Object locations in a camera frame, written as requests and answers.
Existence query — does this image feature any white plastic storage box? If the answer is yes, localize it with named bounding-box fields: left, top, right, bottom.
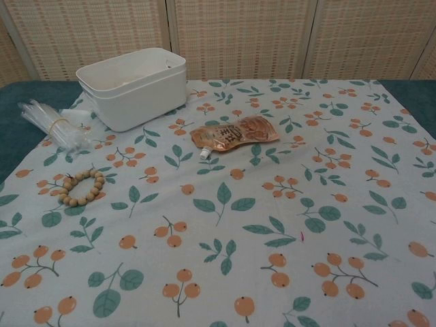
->
left=75, top=47, right=187, bottom=132

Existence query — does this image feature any floral leaf and berry tablecloth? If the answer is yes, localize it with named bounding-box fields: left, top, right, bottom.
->
left=0, top=78, right=436, bottom=327

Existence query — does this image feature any wooden bead bracelet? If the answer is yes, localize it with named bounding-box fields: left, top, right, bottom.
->
left=62, top=169, right=106, bottom=208

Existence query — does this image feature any bundle of clear plastic straws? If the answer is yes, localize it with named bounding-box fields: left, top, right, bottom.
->
left=19, top=98, right=93, bottom=153

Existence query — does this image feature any orange spouted sauce pouch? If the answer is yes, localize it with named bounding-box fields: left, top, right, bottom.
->
left=189, top=114, right=281, bottom=161

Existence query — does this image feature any woven bamboo folding screen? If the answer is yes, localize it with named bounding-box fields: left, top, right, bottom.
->
left=0, top=0, right=436, bottom=82

